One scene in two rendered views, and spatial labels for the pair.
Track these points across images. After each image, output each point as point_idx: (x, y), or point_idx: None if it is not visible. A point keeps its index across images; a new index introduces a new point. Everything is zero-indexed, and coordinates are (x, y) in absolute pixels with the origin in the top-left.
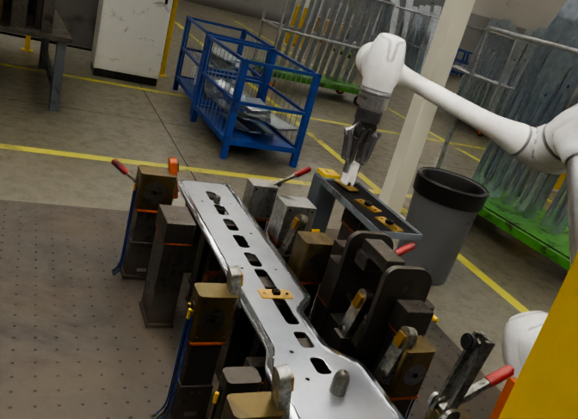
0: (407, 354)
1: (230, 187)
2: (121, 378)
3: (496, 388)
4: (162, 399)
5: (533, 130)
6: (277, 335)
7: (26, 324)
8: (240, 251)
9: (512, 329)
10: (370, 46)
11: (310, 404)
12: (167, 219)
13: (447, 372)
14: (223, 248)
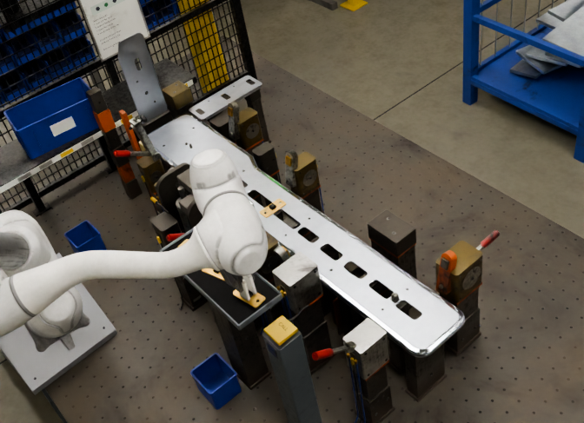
0: None
1: (409, 347)
2: (368, 234)
3: (69, 420)
4: None
5: (7, 278)
6: (255, 175)
7: (459, 233)
8: (322, 236)
9: (76, 291)
10: (241, 198)
11: (222, 148)
12: (389, 212)
13: (120, 411)
14: (336, 230)
